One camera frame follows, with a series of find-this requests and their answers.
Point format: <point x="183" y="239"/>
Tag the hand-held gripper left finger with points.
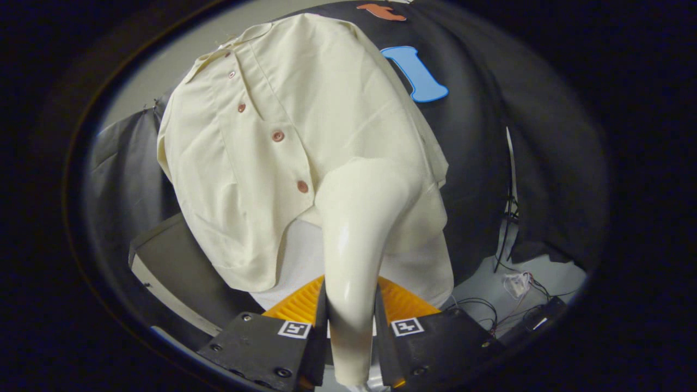
<point x="320" y="348"/>

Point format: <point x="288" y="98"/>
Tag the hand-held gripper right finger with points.
<point x="384" y="348"/>

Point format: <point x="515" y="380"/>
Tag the cream garment steamer head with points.
<point x="354" y="239"/>

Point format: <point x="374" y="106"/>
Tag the cream button-up shirt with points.
<point x="326" y="98"/>

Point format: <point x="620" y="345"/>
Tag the black power adapter box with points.
<point x="544" y="313"/>

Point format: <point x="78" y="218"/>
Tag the grey cabinet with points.
<point x="174" y="256"/>

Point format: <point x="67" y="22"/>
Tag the black backdrop cloth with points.
<point x="479" y="136"/>

